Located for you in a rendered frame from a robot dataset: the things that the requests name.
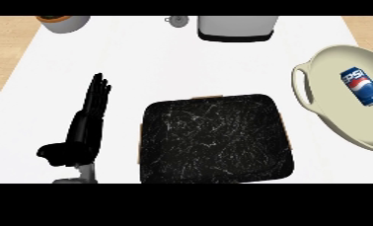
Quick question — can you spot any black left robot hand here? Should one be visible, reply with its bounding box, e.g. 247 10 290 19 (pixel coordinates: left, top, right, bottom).
35 72 113 168

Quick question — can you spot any black marbled tray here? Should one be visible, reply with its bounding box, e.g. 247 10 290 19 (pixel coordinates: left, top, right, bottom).
137 93 296 185

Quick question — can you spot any grey plant pot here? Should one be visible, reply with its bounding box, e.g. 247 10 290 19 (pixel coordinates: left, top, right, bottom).
35 16 91 35

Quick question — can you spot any blue soda can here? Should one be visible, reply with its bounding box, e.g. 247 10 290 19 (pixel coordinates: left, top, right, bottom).
339 66 373 108

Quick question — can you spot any grey appliance with black base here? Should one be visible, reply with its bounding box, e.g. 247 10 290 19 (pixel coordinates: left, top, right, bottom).
196 16 280 43

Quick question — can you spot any cream pot with handle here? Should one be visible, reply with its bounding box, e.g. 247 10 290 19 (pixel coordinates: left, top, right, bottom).
290 44 373 152

